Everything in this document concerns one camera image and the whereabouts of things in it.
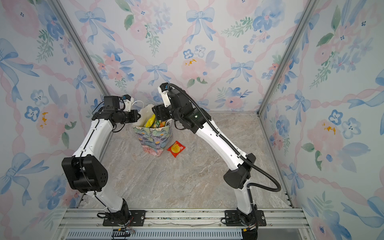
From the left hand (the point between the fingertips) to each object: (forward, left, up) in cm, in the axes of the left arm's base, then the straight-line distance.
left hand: (140, 113), depth 86 cm
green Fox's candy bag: (-3, -9, -6) cm, 11 cm away
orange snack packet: (-2, -12, -7) cm, 14 cm away
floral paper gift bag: (-12, -8, -9) cm, 17 cm away
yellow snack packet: (-4, -6, -2) cm, 8 cm away
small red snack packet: (-9, -19, -23) cm, 32 cm away
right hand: (-9, -14, +14) cm, 22 cm away
